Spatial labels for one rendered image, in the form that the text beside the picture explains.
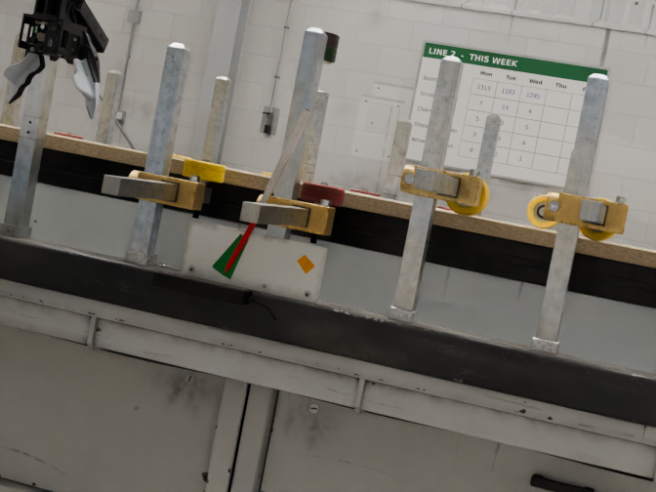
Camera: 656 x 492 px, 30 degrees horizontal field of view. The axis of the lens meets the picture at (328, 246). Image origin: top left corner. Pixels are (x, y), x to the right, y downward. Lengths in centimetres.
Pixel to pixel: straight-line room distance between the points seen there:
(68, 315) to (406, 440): 69
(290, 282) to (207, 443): 49
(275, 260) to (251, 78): 785
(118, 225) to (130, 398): 36
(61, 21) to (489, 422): 97
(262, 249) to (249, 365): 22
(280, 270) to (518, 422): 49
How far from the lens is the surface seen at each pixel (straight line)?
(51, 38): 189
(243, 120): 997
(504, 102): 938
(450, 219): 231
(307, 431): 245
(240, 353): 223
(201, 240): 221
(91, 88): 191
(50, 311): 237
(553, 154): 928
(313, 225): 215
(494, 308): 232
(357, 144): 963
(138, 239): 227
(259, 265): 218
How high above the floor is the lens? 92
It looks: 3 degrees down
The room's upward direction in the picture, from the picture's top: 11 degrees clockwise
